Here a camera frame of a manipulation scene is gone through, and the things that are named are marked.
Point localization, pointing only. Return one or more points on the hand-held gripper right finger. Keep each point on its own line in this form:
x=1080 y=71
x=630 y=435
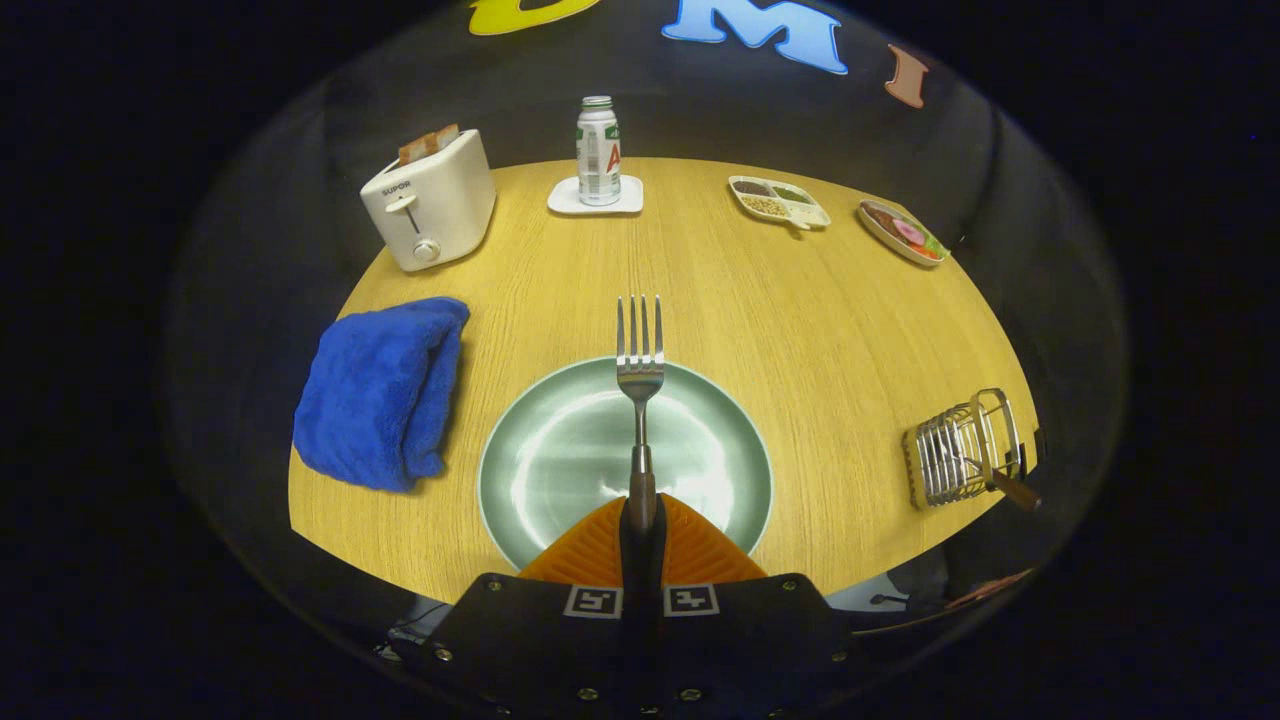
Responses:
x=740 y=640

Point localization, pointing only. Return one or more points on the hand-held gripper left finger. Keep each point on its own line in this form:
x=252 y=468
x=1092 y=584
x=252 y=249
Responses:
x=530 y=640

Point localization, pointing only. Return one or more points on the pale green round plate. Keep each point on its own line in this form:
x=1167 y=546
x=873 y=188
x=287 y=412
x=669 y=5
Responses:
x=560 y=460

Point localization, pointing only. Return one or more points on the blue folded towel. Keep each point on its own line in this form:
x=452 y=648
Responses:
x=380 y=400

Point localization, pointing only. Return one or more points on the white divided snack tray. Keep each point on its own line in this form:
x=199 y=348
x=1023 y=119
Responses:
x=765 y=205

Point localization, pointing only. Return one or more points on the white square coaster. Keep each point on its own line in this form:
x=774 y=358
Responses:
x=560 y=203

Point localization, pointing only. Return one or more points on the plate of toy food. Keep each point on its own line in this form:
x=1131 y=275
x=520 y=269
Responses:
x=900 y=232

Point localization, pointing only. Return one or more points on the white toaster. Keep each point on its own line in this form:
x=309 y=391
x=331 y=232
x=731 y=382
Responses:
x=450 y=200

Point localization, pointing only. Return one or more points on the clear plastic drink bottle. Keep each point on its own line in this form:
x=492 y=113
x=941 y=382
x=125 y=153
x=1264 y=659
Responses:
x=598 y=150

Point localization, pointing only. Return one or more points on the toast slices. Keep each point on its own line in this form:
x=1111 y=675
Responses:
x=425 y=145

